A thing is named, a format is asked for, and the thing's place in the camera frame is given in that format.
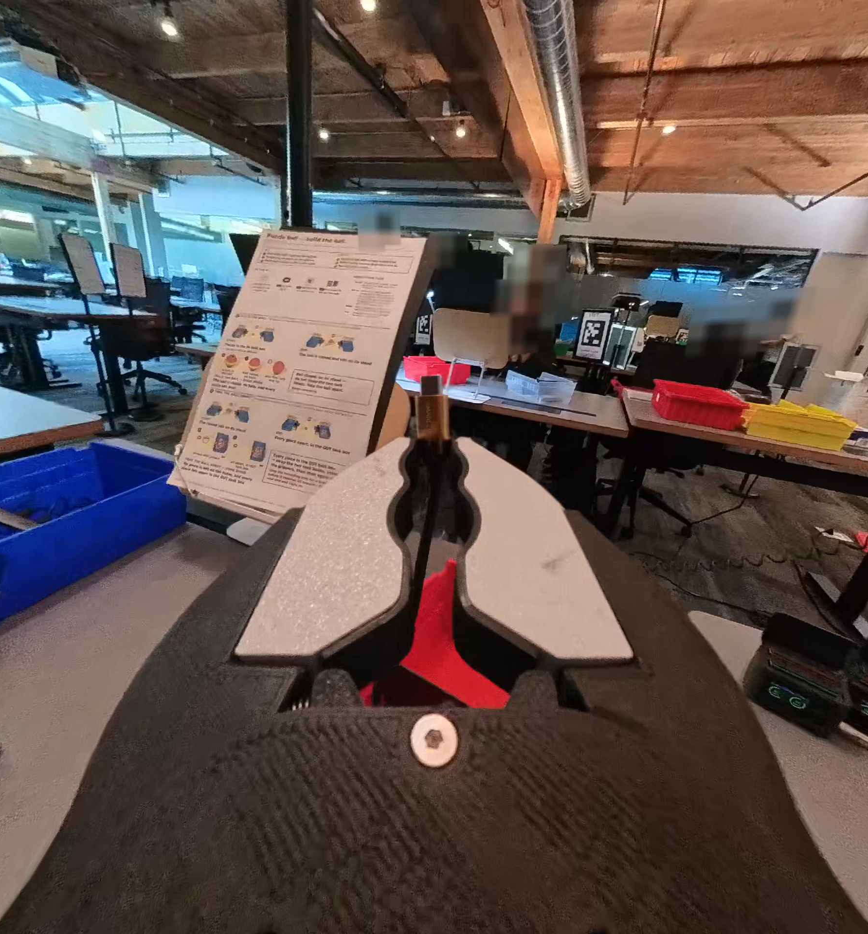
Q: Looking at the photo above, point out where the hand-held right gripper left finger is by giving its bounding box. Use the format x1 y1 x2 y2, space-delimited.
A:
233 436 415 668

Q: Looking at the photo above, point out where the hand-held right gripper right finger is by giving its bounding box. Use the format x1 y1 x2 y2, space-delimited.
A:
454 436 635 668

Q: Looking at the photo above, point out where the red plastic bin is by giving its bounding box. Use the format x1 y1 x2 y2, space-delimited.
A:
361 558 511 709

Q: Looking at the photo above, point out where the black cable with gold plug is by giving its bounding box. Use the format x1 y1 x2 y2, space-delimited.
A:
403 374 455 607

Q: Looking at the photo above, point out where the blue plastic bin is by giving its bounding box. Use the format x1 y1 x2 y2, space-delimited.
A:
0 440 188 634

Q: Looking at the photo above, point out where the grey work table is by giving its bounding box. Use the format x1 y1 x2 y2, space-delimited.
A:
398 365 628 439

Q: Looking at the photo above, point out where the wooden top work table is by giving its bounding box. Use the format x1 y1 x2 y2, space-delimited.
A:
620 387 868 504

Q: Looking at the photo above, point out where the small red bin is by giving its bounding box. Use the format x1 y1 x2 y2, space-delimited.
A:
403 355 473 386

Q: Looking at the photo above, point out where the red storage bin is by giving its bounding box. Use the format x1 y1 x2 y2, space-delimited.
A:
651 379 750 431

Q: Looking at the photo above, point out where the cardboard panel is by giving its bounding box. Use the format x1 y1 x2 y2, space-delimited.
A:
433 308 511 363

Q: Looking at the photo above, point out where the black and white marker tag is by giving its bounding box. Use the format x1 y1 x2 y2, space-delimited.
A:
576 308 615 360

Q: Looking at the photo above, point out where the yellow storage bin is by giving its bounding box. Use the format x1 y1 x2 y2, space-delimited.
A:
742 400 860 452

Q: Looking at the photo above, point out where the white table with wooden edge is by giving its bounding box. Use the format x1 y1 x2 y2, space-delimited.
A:
0 376 105 464

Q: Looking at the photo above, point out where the black sign board on stand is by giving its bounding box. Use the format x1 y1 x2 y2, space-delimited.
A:
56 232 137 437
109 242 149 300

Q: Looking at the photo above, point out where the black pillar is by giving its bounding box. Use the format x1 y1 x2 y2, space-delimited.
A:
286 0 315 229

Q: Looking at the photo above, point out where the silver ventilation duct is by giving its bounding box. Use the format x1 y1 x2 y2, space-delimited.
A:
524 0 594 213

